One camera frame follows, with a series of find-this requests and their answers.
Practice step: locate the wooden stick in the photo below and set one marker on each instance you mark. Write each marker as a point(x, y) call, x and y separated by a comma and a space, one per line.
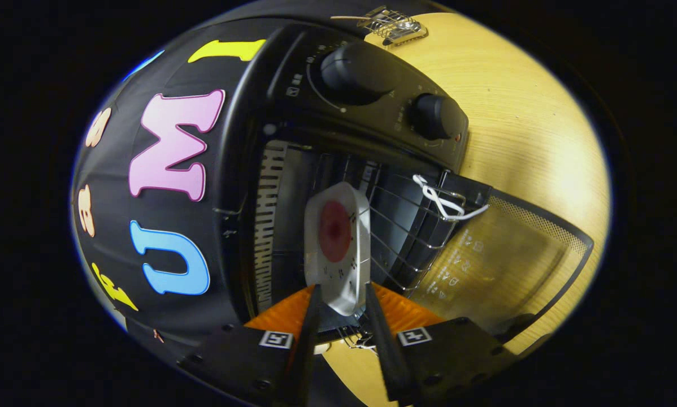
point(347, 17)

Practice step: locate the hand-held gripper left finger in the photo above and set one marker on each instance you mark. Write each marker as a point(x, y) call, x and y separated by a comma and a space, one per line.
point(307, 350)

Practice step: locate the black toaster oven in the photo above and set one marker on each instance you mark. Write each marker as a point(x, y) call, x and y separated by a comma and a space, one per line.
point(372, 130)

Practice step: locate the white square plate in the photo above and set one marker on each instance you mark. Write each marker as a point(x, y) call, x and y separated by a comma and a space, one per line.
point(338, 282)

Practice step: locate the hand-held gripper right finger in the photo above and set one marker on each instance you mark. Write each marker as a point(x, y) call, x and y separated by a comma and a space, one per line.
point(386, 350)

